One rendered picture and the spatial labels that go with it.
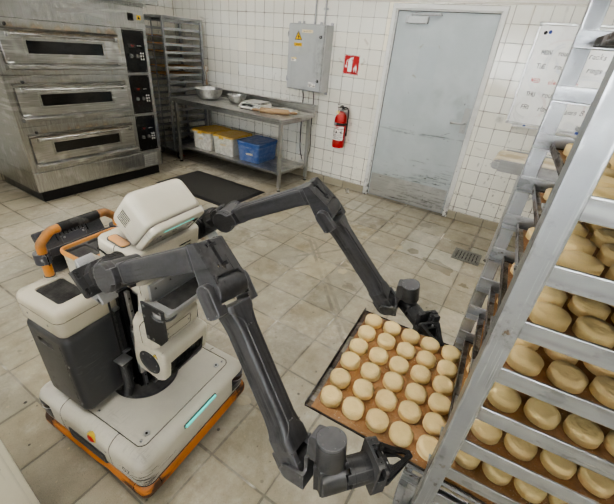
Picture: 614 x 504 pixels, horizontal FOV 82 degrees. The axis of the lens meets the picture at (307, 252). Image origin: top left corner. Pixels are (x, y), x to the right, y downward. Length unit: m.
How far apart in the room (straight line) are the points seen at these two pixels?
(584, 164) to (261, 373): 0.58
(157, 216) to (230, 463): 1.20
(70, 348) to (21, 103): 3.14
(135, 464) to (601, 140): 1.59
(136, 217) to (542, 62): 3.78
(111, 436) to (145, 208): 0.96
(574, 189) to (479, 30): 3.89
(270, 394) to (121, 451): 1.01
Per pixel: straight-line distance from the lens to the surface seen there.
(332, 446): 0.72
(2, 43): 4.29
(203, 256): 0.69
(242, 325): 0.70
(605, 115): 0.45
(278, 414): 0.75
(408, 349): 1.03
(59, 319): 1.44
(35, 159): 4.47
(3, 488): 1.59
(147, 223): 1.07
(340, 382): 0.90
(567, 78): 0.89
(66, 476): 2.02
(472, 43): 4.31
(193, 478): 1.85
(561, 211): 0.47
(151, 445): 1.64
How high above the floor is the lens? 1.63
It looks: 30 degrees down
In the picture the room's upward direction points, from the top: 5 degrees clockwise
